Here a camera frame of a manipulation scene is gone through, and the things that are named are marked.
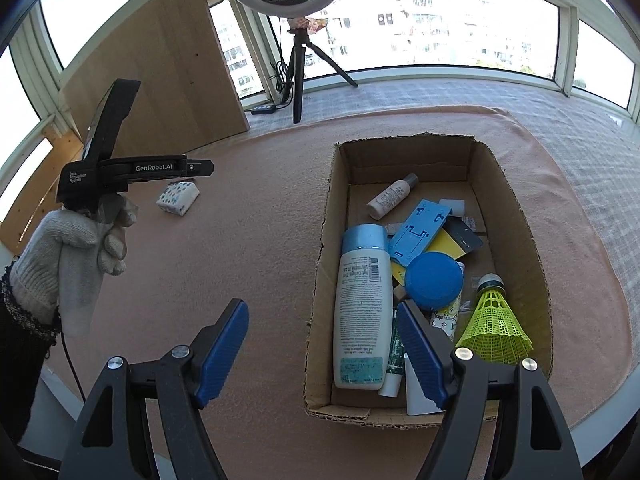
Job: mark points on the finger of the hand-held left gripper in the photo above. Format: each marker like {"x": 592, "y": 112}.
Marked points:
{"x": 200, "y": 167}

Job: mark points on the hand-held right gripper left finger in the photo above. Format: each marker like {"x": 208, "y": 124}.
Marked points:
{"x": 225, "y": 350}

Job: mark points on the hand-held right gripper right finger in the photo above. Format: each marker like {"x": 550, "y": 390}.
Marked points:
{"x": 422, "y": 355}

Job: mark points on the green and white tube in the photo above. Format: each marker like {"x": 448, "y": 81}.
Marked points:
{"x": 392, "y": 360}

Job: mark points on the patterned white lip balm tube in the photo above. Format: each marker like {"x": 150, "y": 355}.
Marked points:
{"x": 445, "y": 322}

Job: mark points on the blue round lid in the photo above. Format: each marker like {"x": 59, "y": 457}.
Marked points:
{"x": 432, "y": 280}

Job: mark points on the yellow shuttlecock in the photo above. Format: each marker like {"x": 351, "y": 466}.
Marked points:
{"x": 492, "y": 325}

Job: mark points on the white lotion bottle blue cap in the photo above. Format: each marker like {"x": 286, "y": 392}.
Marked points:
{"x": 360, "y": 310}

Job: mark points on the black and yellow card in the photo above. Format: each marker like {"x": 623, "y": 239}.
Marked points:
{"x": 462, "y": 240}

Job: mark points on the blue plastic phone stand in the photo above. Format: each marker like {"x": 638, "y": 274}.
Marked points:
{"x": 417, "y": 232}

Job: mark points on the translucent white cap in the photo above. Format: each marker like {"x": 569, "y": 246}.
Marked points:
{"x": 454, "y": 206}

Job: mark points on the small white bottle grey cap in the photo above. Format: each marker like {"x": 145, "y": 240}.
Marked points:
{"x": 390, "y": 197}

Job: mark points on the cardboard box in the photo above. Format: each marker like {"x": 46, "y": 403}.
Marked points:
{"x": 410, "y": 160}

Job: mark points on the person's left forearm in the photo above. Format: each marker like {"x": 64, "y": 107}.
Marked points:
{"x": 20, "y": 360}

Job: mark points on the person's left hand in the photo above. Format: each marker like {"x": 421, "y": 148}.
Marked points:
{"x": 55, "y": 250}

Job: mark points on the patterned tissue pack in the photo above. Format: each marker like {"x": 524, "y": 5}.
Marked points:
{"x": 177, "y": 199}

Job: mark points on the pink blanket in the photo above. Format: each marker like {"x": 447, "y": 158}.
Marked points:
{"x": 250, "y": 240}

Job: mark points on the large light wooden board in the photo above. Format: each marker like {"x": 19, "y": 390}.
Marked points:
{"x": 175, "y": 70}

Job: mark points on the pine slat panel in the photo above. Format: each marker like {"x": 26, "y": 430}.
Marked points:
{"x": 30, "y": 200}

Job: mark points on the black tripod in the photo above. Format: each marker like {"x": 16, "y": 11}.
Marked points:
{"x": 298, "y": 80}

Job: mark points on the pink crumpled wrapper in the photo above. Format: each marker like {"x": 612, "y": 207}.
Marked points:
{"x": 312, "y": 24}

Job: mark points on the white window frame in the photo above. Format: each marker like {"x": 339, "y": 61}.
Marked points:
{"x": 565, "y": 55}

